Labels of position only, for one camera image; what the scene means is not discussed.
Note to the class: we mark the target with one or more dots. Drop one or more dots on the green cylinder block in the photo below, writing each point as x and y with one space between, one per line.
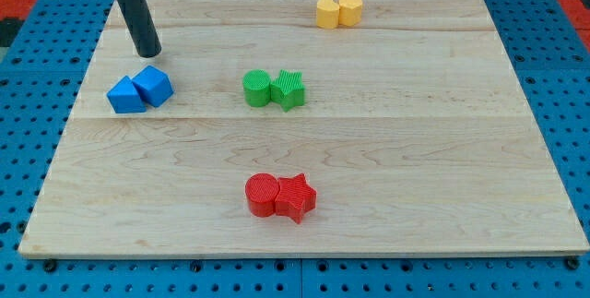
256 87

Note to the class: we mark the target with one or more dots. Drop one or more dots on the light wooden board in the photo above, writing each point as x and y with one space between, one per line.
415 134

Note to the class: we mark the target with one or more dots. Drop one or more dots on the red star block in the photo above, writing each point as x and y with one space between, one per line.
295 197

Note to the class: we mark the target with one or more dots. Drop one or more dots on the red cylinder block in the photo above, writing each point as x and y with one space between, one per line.
261 191

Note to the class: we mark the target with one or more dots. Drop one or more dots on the green star block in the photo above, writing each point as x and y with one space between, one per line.
288 90

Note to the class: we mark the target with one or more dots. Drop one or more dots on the yellow hexagon block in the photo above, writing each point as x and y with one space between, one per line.
350 12

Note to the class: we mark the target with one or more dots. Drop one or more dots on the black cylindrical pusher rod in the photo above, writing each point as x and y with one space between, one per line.
141 27

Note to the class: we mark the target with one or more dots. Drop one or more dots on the blue triangular prism block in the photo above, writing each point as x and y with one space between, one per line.
124 98

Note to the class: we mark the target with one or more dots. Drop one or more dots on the yellow heart block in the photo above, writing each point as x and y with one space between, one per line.
327 14

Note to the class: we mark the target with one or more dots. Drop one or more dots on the blue cube block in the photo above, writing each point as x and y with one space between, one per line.
153 86

